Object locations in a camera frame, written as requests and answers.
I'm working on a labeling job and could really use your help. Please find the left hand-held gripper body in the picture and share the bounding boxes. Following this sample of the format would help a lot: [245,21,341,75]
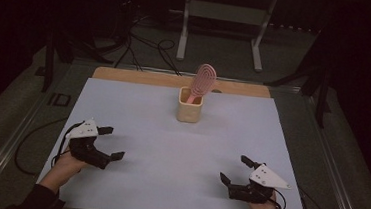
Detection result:
[62,116,115,171]

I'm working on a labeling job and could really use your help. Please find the black rectangular floor frame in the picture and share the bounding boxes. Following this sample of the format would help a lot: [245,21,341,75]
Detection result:
[47,91,73,109]

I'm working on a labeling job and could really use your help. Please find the cream cup holder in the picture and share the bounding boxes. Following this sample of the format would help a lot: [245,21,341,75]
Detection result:
[175,85,206,125]

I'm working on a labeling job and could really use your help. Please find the pink hairbrush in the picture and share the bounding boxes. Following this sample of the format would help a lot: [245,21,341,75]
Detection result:
[186,62,219,107]

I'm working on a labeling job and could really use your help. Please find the black floor cables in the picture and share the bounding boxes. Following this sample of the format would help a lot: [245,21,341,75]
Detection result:
[109,10,187,77]

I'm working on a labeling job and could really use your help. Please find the white metal stand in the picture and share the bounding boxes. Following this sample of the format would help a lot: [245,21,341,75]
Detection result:
[175,0,279,74]

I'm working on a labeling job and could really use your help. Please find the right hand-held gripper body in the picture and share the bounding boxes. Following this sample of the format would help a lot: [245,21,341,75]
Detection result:
[227,161,294,207]

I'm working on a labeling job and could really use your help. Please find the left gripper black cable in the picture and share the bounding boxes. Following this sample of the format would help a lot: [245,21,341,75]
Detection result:
[13,113,85,179]

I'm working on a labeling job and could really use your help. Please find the black metal stand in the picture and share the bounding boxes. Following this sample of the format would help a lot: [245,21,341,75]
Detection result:
[33,27,77,95]
[261,55,336,130]

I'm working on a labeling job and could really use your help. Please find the person's left hand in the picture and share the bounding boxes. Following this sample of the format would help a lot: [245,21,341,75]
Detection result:
[48,145,90,186]

